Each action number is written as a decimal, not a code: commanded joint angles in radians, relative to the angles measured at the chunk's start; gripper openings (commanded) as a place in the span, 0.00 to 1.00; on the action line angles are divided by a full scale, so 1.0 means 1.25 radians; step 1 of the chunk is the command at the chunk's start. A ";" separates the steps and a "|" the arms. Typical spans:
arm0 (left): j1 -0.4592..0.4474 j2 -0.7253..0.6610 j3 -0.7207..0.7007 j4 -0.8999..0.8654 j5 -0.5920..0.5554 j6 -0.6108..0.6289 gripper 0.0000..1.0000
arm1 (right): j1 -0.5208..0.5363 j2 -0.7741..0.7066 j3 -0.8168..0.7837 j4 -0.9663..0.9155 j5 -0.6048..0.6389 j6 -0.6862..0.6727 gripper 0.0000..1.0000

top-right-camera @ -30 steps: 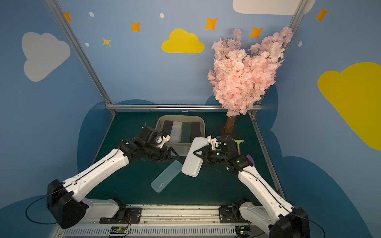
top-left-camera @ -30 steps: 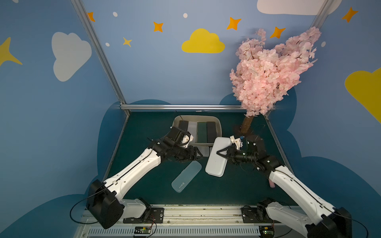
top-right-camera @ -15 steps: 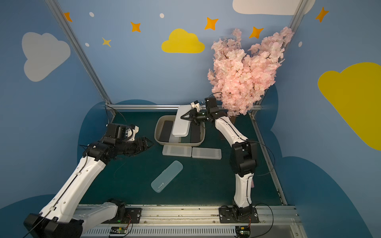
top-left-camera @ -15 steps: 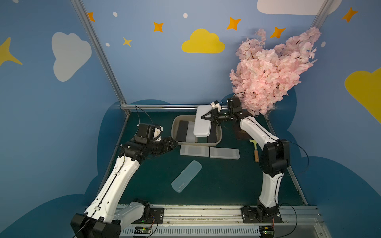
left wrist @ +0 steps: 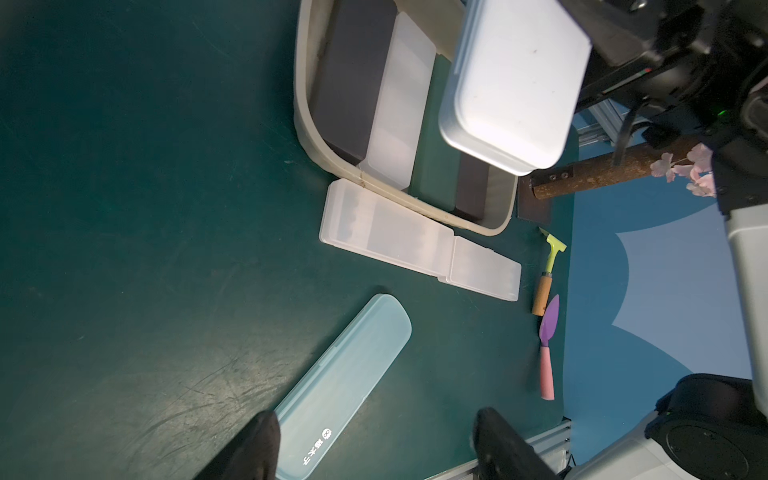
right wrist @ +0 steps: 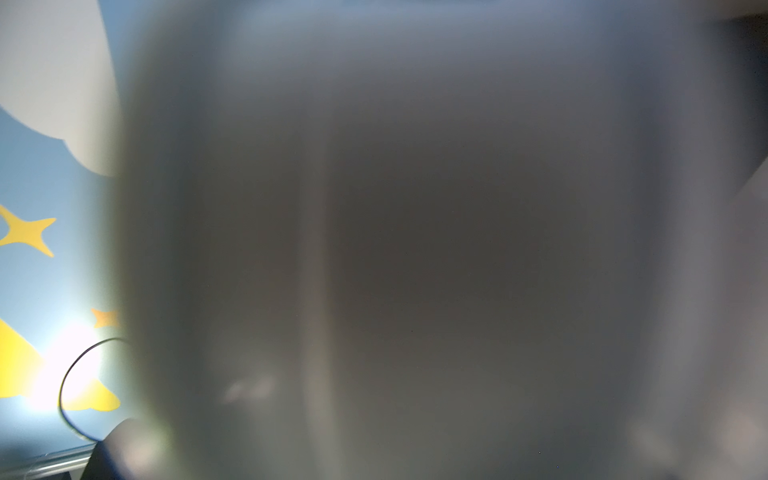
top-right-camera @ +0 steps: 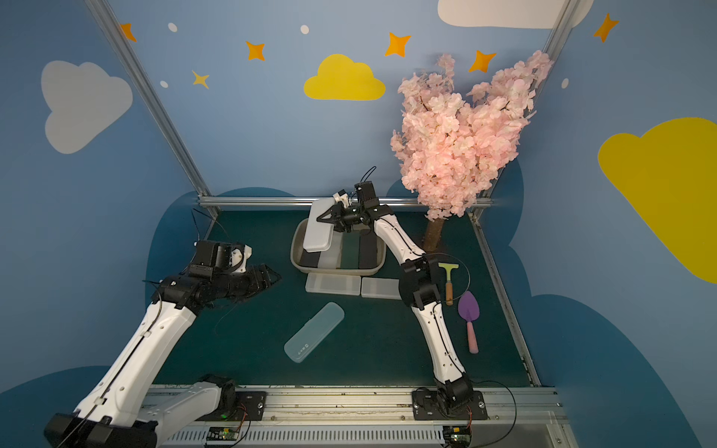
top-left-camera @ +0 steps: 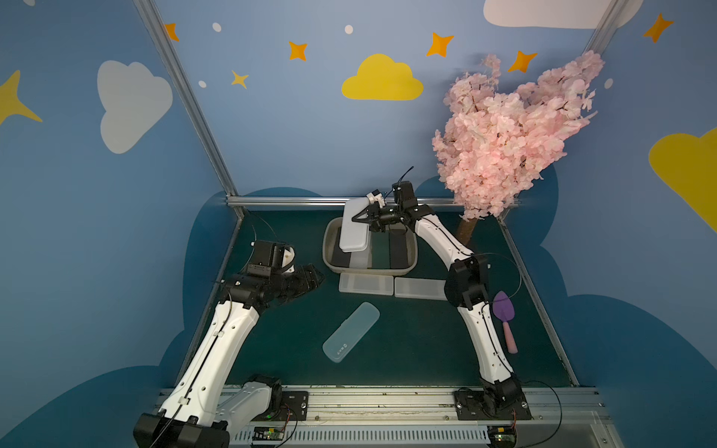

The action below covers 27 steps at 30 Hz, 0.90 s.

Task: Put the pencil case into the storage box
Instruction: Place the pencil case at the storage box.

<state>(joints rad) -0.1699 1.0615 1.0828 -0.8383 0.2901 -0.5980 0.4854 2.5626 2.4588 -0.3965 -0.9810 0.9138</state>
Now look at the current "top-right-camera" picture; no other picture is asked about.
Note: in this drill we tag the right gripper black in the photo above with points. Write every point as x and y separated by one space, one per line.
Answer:
344 218

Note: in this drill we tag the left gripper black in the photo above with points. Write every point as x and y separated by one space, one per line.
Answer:
246 279

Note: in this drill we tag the white pencil case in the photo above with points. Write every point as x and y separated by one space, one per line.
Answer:
318 235

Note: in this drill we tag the clear frosted pencil case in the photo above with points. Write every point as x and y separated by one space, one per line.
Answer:
331 258

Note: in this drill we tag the dark grey pencil case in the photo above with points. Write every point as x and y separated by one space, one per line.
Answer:
309 259

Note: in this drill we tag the beige storage box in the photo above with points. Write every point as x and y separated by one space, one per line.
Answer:
296 251

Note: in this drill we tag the light blue pencil case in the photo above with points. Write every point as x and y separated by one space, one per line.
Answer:
314 331

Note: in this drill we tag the dark green pencil case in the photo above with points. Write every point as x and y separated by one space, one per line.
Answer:
350 256

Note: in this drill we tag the black pencil case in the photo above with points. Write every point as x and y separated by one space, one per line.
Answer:
367 257

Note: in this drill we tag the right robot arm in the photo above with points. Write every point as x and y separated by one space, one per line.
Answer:
418 284

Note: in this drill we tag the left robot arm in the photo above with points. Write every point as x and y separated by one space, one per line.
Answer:
111 415

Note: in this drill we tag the pink cherry blossom tree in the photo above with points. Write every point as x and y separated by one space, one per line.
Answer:
451 146

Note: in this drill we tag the pink purple toy shovel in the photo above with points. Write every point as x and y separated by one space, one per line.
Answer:
469 311

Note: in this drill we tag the left controller board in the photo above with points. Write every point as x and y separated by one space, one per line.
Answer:
223 434

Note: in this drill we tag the controller board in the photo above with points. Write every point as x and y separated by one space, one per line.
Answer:
223 434
457 437

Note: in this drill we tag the right controller board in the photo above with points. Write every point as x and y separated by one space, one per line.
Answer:
457 437

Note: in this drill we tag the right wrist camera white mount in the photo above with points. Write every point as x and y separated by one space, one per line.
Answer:
342 197

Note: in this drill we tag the green toy scraper wooden handle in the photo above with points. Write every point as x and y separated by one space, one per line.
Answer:
449 268

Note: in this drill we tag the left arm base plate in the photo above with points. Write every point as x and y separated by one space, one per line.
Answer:
247 405

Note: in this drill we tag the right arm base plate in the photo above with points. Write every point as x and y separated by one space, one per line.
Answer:
427 406

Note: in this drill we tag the aluminium front rail frame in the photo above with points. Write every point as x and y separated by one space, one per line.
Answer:
380 416

